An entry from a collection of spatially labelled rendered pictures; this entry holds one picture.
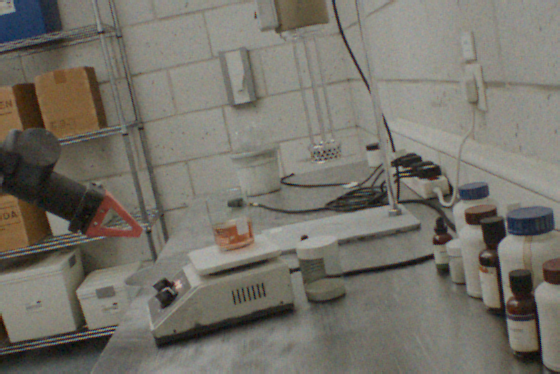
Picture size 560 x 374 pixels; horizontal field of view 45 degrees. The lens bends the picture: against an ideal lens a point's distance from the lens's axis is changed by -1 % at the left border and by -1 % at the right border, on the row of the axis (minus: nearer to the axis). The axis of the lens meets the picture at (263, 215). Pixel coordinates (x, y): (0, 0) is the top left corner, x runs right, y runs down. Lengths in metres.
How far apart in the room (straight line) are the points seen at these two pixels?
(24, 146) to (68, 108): 2.16
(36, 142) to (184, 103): 2.44
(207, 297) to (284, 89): 2.47
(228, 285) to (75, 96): 2.23
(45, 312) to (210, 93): 1.27
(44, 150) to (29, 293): 2.34
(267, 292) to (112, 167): 2.55
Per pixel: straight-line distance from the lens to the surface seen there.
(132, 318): 1.09
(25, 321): 3.31
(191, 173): 3.38
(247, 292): 0.94
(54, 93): 3.10
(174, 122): 3.36
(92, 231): 1.00
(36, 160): 0.93
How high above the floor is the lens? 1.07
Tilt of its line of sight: 11 degrees down
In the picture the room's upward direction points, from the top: 12 degrees counter-clockwise
